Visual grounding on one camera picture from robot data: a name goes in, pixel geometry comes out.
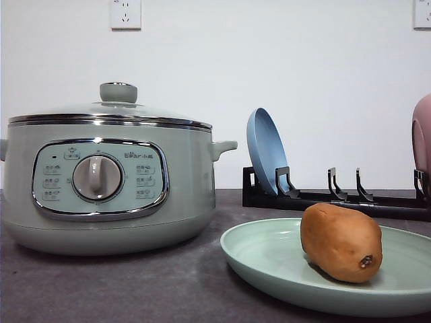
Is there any green plate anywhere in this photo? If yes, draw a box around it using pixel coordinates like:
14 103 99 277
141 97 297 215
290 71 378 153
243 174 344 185
220 217 431 309

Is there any glass steamer lid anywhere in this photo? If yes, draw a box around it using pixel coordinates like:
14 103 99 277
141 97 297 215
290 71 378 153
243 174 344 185
8 81 213 131

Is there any brown potato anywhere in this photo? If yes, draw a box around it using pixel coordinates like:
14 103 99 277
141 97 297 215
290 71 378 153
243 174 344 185
300 202 384 284

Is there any green electric steamer pot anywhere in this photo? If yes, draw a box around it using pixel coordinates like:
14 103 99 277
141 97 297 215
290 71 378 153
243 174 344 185
0 119 238 256

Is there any blue plate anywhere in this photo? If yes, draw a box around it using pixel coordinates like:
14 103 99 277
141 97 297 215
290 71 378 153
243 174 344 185
246 106 290 196

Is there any black plate rack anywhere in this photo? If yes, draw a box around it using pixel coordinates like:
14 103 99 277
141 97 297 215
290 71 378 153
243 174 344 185
242 164 431 222

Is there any pink plate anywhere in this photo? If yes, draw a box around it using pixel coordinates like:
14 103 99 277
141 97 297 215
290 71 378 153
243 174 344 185
411 94 431 170

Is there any white wall socket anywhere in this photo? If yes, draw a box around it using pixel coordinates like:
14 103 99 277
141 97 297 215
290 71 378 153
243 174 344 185
110 0 142 31
413 0 431 30

